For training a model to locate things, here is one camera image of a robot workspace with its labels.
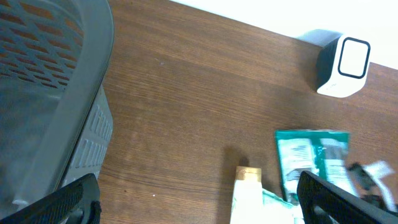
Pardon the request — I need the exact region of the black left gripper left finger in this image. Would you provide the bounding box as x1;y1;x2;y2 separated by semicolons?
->
1;173;102;224

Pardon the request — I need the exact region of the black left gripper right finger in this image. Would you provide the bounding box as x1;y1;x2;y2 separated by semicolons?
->
297;171;397;224

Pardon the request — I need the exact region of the light green small pouch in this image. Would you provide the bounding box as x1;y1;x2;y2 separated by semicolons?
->
262;189;305;224

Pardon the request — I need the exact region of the green white package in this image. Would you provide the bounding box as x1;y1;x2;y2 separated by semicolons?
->
274;129;357;205

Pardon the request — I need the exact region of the white tube beige cap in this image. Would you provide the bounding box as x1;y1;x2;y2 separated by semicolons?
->
229;166;263;224

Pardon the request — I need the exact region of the white barcode scanner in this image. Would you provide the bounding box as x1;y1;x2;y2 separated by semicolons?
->
316;35;371;98

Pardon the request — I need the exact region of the grey plastic mesh basket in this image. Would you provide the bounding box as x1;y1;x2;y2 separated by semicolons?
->
1;0;114;218

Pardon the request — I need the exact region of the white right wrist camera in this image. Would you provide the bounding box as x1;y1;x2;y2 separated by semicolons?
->
348;161;397;215

